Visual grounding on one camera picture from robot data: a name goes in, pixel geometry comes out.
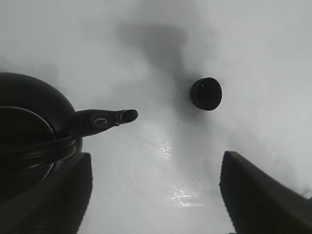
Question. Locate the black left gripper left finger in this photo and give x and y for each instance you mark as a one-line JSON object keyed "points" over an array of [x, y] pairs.
{"points": [[56, 205]]}

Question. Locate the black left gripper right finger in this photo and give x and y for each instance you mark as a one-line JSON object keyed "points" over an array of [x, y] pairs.
{"points": [[257, 203]]}

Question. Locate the black kettle teapot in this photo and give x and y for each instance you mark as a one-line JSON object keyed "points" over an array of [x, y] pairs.
{"points": [[40, 129]]}

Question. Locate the small black teacup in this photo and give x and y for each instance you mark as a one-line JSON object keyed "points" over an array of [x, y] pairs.
{"points": [[206, 94]]}

